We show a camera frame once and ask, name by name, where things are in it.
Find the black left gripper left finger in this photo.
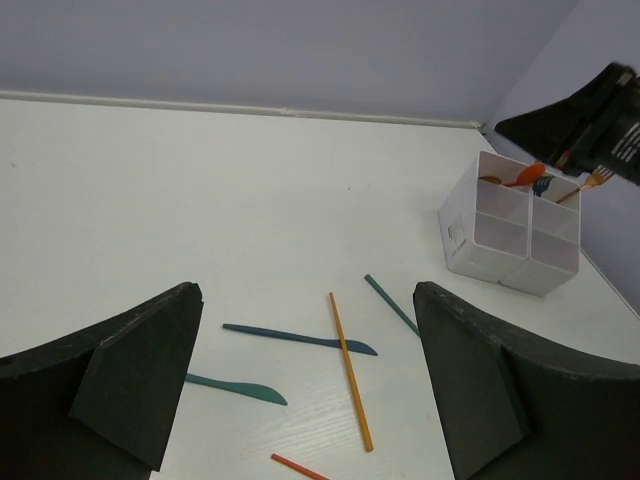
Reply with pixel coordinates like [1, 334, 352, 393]
[1, 282, 204, 479]

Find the orange plastic spoon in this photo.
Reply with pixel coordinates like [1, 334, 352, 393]
[504, 162, 546, 188]

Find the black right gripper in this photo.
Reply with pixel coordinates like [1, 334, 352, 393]
[494, 62, 639, 184]

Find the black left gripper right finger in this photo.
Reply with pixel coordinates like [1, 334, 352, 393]
[413, 281, 639, 479]

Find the red-orange chopstick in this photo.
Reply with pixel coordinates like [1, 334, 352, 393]
[271, 453, 329, 480]

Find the teal plastic knife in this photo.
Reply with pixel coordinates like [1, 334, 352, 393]
[185, 373, 288, 406]

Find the white divided utensil container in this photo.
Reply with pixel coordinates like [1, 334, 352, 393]
[438, 151, 581, 297]

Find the dark blue plastic knife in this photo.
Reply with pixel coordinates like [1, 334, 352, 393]
[222, 323, 378, 356]

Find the copper fork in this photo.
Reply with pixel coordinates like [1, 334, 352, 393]
[556, 166, 614, 204]

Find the blue plastic fork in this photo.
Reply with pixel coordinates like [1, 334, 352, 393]
[532, 175, 554, 197]

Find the teal chopstick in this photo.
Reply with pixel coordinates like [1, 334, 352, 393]
[364, 274, 420, 336]

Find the aluminium table edge rail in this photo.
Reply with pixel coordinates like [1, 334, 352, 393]
[1, 90, 484, 131]

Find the yellow-orange chopstick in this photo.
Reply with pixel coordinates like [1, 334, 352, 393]
[328, 292, 374, 453]

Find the gold metal spoon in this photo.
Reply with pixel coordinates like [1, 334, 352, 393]
[478, 176, 502, 185]

